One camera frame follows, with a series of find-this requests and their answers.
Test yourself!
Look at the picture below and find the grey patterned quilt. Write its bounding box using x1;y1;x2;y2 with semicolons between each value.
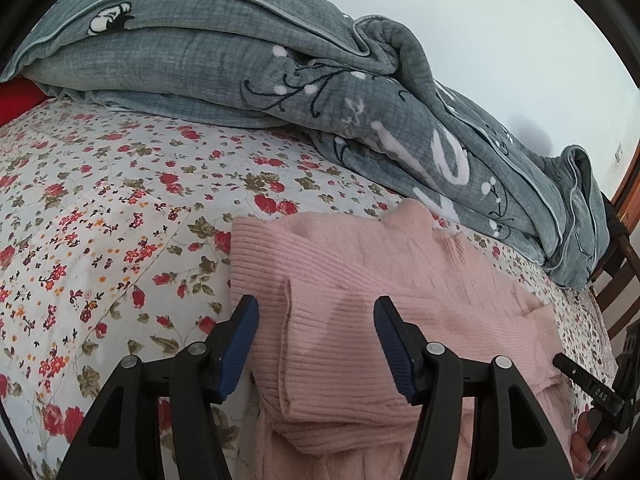
1;0;610;288

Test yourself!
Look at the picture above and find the floral bed sheet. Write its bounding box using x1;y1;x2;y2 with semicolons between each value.
1;100;616;479

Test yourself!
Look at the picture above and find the red pillow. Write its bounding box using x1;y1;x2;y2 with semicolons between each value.
0;77;47;126

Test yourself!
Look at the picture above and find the brown wooden door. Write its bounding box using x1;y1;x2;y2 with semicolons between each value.
611;153;639;211

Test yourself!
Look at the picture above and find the person right hand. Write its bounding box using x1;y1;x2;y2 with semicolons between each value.
569;408;618;478

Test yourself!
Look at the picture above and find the pink knit sweater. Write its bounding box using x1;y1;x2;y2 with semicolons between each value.
230;200;573;479

